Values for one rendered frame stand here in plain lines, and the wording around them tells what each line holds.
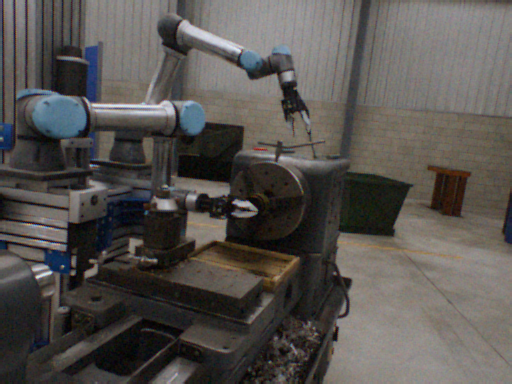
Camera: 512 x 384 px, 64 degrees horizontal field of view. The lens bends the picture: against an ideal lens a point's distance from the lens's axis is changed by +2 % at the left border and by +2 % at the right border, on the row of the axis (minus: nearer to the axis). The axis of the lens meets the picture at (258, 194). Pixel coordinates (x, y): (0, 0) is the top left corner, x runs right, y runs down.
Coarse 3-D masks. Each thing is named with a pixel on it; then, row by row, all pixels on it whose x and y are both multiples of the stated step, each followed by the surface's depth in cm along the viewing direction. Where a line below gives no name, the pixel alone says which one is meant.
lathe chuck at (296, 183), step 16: (256, 176) 158; (272, 176) 156; (288, 176) 154; (240, 192) 162; (272, 192) 157; (288, 192) 154; (304, 192) 155; (240, 208) 162; (288, 208) 155; (304, 208) 154; (240, 224) 163; (272, 224) 158; (288, 224) 156; (272, 240) 159
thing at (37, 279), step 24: (0, 264) 52; (24, 264) 55; (0, 288) 50; (24, 288) 53; (48, 288) 60; (0, 312) 50; (24, 312) 53; (0, 336) 50; (24, 336) 54; (0, 360) 51; (24, 360) 55
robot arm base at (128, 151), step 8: (120, 144) 167; (128, 144) 167; (136, 144) 169; (112, 152) 168; (120, 152) 166; (128, 152) 167; (136, 152) 169; (144, 152) 174; (112, 160) 167; (120, 160) 166; (128, 160) 167; (136, 160) 168; (144, 160) 173
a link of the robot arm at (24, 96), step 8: (24, 96) 117; (32, 96) 117; (24, 104) 116; (24, 112) 115; (16, 120) 121; (24, 120) 116; (16, 128) 121; (24, 128) 119; (40, 136) 120; (48, 136) 121
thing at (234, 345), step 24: (96, 288) 103; (120, 288) 101; (72, 312) 93; (96, 312) 92; (120, 312) 98; (144, 312) 99; (168, 312) 96; (192, 312) 94; (216, 312) 93; (264, 312) 98; (192, 336) 86; (216, 336) 87; (240, 336) 88; (192, 360) 83; (216, 360) 82
